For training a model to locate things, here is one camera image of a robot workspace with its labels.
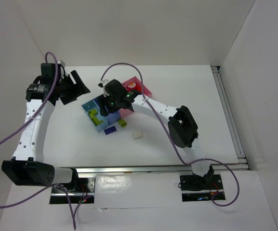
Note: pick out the narrow pink container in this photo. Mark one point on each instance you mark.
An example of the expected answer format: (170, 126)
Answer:
(124, 113)

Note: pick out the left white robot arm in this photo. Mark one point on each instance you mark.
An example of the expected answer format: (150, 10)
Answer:
(27, 166)

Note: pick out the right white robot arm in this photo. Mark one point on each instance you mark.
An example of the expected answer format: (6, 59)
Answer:
(178, 123)

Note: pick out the white lego brick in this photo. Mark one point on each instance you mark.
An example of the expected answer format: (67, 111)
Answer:
(137, 135)

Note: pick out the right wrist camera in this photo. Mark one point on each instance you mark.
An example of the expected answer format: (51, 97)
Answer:
(102, 85)

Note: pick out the right side aluminium rail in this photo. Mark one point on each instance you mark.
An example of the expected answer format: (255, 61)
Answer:
(229, 116)

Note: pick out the front aluminium rail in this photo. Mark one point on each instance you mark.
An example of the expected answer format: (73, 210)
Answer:
(150, 169)

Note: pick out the dark blue container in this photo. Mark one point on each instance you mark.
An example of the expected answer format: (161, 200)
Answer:
(112, 118)

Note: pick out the green 2x4 lego brick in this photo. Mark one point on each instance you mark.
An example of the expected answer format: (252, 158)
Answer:
(93, 116)

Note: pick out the green lego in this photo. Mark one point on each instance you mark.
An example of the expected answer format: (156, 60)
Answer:
(122, 123)

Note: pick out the aluminium rail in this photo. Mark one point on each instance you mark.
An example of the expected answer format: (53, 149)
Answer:
(150, 169)
(229, 116)

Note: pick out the light blue container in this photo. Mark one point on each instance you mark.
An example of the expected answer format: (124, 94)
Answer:
(92, 105)

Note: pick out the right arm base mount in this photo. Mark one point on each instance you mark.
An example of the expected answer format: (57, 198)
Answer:
(192, 190)

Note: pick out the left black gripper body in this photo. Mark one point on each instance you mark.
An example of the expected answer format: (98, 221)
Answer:
(69, 87)

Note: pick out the purple 2x4 lego brick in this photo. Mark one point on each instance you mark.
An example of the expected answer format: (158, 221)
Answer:
(110, 130)

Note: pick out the red curved decorated lego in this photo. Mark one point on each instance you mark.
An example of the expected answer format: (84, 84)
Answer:
(132, 85)

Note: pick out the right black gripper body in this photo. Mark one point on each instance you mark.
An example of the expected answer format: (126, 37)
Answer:
(104, 107)

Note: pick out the large pink container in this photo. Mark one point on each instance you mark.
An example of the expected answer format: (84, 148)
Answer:
(139, 85)

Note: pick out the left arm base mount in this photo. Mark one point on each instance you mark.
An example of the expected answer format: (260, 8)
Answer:
(80, 191)

